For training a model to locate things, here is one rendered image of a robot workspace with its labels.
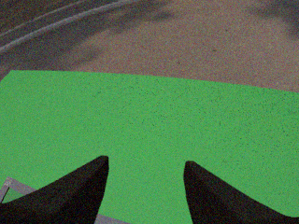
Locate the grey l-shaped wall trim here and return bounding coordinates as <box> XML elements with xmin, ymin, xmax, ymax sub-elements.
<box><xmin>0</xmin><ymin>176</ymin><xmax>130</xmax><ymax>224</ymax></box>

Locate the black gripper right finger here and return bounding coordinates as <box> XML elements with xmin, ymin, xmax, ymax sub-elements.
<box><xmin>183</xmin><ymin>161</ymin><xmax>299</xmax><ymax>224</ymax></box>

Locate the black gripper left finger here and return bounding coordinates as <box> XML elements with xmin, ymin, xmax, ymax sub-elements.
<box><xmin>0</xmin><ymin>156</ymin><xmax>108</xmax><ymax>224</ymax></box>

